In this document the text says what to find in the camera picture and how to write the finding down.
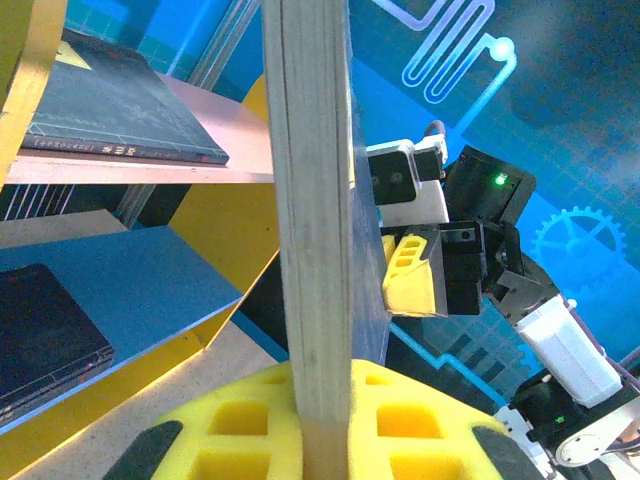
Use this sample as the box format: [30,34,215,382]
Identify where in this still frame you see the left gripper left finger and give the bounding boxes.
[102,360,305,480]

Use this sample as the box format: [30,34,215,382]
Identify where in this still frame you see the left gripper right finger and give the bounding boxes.
[349,357,546,480]

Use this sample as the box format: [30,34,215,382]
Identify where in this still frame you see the dark blue book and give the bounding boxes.
[262,0,392,480]
[0,263,115,401]
[0,357,115,427]
[0,352,115,416]
[22,27,231,166]

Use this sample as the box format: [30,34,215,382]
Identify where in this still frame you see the dark blue book, two-character label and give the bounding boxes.
[0,357,115,427]

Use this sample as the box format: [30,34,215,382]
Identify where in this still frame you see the yellow bookshelf with pink board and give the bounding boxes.
[0,0,281,480]

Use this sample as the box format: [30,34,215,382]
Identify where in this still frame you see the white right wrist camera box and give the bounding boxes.
[366,138,450,227]

